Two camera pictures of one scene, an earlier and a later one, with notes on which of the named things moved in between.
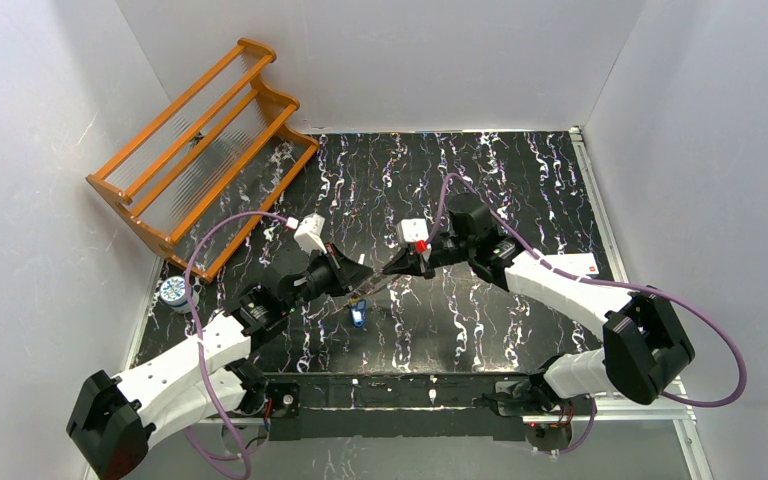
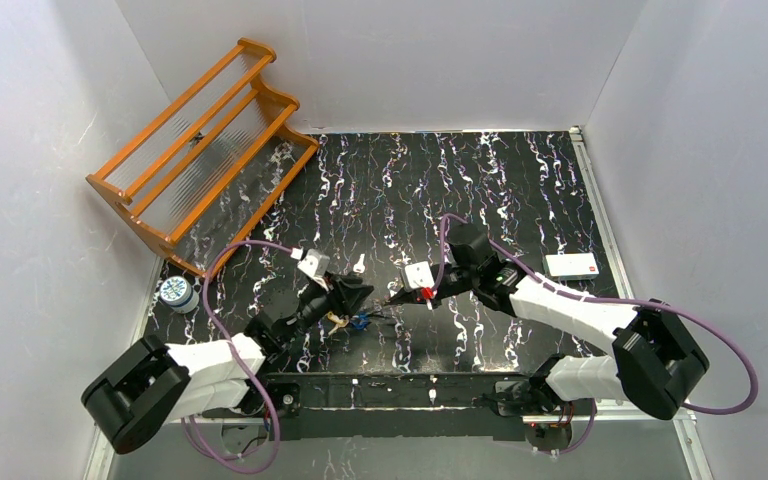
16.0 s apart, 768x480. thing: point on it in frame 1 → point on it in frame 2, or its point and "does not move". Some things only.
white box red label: [575, 263] does not move
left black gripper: [337, 272] → [341, 296]
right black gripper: [417, 259] → [437, 287]
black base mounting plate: [347, 406] does not move
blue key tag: [358, 313] does not move
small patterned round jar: [173, 294] does not move
